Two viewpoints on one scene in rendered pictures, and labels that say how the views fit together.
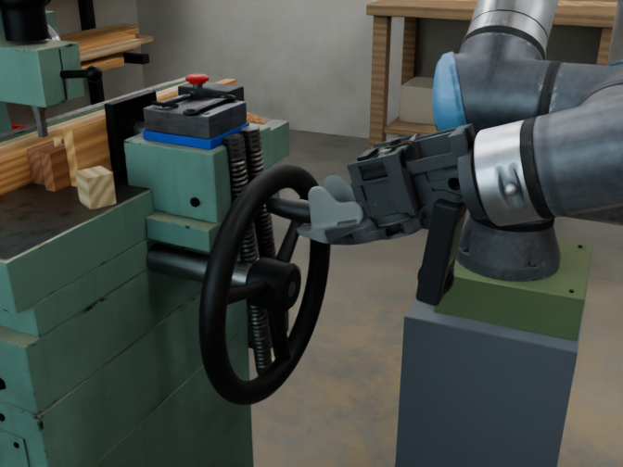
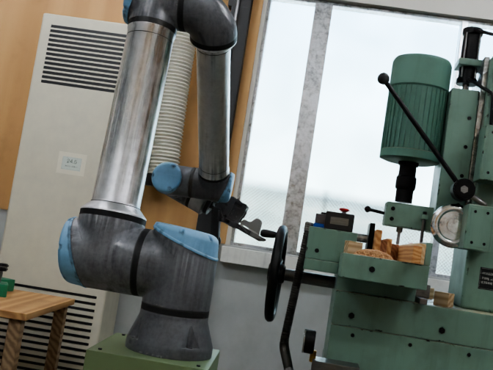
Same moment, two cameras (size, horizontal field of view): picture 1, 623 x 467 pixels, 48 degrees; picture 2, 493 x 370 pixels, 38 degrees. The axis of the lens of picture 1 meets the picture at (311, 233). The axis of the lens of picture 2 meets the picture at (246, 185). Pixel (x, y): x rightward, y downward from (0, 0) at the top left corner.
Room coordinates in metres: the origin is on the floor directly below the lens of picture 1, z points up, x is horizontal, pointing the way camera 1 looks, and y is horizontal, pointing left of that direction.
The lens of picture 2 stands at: (2.71, -0.78, 0.89)
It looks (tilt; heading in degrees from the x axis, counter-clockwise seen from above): 4 degrees up; 161
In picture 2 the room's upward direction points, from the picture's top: 9 degrees clockwise
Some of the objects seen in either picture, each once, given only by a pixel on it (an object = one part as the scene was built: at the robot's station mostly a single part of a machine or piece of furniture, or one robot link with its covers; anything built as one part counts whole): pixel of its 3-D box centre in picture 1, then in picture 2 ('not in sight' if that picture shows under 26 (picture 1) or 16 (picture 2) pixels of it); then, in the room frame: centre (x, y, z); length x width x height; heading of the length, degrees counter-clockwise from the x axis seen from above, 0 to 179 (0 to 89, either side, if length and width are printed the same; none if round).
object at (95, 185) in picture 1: (95, 187); not in sight; (0.78, 0.25, 0.92); 0.03 x 0.03 x 0.04; 40
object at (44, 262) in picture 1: (152, 187); (358, 266); (0.91, 0.22, 0.87); 0.61 x 0.30 x 0.06; 154
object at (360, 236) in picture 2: (152, 132); (359, 237); (0.91, 0.21, 0.95); 0.09 x 0.07 x 0.09; 154
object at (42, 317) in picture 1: (91, 234); (370, 285); (0.87, 0.30, 0.82); 0.40 x 0.21 x 0.04; 154
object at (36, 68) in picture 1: (23, 75); (407, 219); (0.90, 0.37, 1.03); 0.14 x 0.07 x 0.09; 64
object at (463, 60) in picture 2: not in sight; (471, 57); (0.95, 0.48, 1.54); 0.08 x 0.08 x 0.17; 64
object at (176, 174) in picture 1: (201, 165); (331, 245); (0.88, 0.14, 0.91); 0.15 x 0.14 x 0.09; 154
